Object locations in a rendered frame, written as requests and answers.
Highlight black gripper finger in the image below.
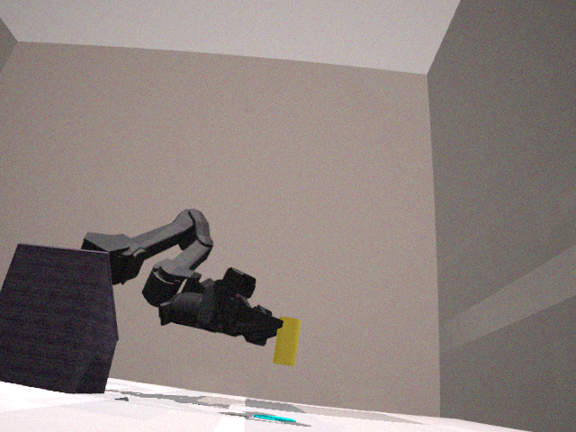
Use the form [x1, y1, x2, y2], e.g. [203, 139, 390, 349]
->
[227, 294, 284, 337]
[249, 304, 277, 342]

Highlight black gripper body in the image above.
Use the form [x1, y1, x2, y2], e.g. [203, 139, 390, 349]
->
[192, 283, 266, 346]

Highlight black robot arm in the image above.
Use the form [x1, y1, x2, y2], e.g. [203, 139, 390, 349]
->
[81, 209, 256, 328]

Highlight yellow cylinder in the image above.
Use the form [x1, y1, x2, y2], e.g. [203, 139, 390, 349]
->
[273, 317, 301, 366]

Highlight cyan circle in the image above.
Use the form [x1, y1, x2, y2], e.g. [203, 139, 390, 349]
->
[253, 415, 296, 422]

